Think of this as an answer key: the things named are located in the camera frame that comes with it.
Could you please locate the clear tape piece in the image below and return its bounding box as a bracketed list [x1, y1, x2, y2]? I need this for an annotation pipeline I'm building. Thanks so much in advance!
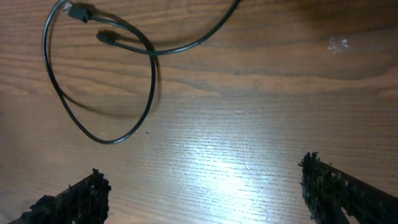
[327, 36, 349, 54]

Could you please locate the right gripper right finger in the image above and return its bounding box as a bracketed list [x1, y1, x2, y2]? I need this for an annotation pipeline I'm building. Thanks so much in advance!
[298, 152, 397, 224]

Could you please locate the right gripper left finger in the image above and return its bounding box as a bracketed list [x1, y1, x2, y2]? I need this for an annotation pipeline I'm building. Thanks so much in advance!
[10, 169, 111, 224]

